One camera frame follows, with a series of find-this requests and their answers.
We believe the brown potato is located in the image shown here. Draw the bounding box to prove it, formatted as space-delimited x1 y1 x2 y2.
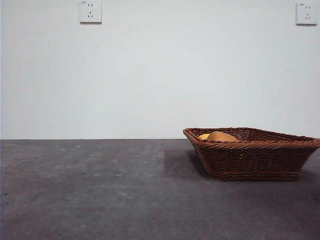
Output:
206 131 239 143

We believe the brown wicker basket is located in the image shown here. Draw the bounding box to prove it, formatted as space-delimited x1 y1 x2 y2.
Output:
182 126 320 181

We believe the white wall socket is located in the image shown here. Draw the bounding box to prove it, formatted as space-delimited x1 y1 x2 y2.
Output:
295 2 318 26
79 0 103 25

